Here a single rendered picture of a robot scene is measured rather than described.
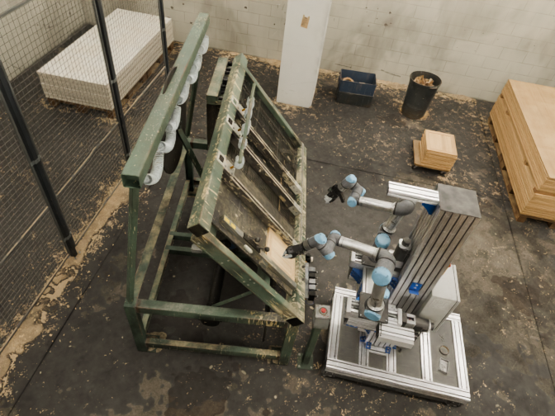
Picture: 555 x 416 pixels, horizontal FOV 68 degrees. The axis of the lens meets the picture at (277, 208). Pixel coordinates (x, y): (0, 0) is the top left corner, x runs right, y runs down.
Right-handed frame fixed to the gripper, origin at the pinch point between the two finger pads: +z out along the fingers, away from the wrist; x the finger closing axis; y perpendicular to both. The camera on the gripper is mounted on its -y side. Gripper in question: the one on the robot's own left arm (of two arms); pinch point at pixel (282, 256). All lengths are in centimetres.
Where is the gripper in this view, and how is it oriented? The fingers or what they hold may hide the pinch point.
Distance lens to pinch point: 291.0
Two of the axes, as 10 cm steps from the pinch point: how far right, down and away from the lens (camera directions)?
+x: -3.3, -9.1, 2.4
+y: 6.2, -0.2, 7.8
